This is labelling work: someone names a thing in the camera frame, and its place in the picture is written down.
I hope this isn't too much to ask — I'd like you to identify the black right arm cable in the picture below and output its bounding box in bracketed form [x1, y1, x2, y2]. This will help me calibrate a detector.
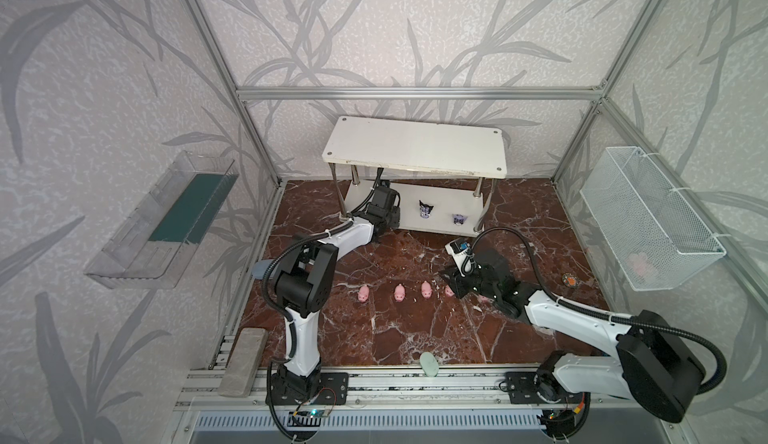
[470, 226, 728, 395]

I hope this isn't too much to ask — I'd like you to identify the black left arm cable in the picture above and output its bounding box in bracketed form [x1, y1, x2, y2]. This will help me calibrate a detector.
[261, 167, 385, 439]

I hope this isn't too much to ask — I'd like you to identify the clear plastic wall bin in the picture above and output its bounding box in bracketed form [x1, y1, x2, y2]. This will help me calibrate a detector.
[84, 151, 239, 290]

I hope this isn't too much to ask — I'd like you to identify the small round orange object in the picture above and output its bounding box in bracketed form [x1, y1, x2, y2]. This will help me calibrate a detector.
[562, 273, 580, 288]

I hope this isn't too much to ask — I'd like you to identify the white wire mesh basket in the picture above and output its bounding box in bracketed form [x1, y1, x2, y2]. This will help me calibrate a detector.
[580, 146, 727, 292]

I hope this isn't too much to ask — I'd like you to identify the dark cartoon figure toy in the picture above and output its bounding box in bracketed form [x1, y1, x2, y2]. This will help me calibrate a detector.
[419, 200, 434, 219]

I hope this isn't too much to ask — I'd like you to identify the pale green oval object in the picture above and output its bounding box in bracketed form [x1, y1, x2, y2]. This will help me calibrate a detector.
[419, 352, 440, 377]

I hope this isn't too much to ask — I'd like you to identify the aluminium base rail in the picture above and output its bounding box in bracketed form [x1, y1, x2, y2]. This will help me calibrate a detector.
[173, 364, 676, 412]

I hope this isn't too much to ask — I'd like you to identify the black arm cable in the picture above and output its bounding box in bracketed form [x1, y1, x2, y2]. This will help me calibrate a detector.
[261, 167, 385, 439]
[470, 226, 728, 395]

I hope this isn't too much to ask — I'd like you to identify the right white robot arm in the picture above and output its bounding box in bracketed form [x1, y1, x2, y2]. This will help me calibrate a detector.
[442, 239, 705, 423]

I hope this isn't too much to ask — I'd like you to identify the blue fabric glasses case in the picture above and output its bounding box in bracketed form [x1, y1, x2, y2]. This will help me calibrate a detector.
[251, 259, 271, 280]

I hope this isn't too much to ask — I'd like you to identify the white two-tier shelf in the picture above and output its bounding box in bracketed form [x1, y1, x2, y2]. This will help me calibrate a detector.
[322, 116, 507, 236]

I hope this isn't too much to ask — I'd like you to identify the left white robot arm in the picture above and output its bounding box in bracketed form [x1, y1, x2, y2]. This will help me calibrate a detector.
[261, 179, 400, 405]

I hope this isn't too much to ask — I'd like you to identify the pink toy in basket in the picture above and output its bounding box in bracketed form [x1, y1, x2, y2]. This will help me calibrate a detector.
[627, 252, 657, 278]

